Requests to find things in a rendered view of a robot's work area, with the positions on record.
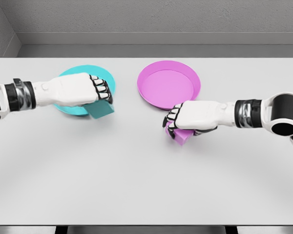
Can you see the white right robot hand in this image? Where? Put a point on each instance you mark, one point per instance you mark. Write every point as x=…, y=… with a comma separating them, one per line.
x=197, y=114

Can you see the teal block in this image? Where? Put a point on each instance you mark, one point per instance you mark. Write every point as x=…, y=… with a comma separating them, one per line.
x=100, y=110

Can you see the pink plate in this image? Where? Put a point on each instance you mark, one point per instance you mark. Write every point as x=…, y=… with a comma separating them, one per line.
x=168, y=85

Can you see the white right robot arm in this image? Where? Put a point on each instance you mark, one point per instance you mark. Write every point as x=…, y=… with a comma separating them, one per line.
x=263, y=117

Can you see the teal plate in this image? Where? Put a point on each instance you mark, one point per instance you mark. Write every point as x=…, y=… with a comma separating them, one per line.
x=70, y=109

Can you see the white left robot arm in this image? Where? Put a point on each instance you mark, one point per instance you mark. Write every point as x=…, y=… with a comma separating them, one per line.
x=17, y=97

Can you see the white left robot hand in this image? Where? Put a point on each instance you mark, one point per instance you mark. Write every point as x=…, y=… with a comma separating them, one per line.
x=73, y=89

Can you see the pink block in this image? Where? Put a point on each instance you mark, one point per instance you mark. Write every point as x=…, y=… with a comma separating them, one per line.
x=182, y=136

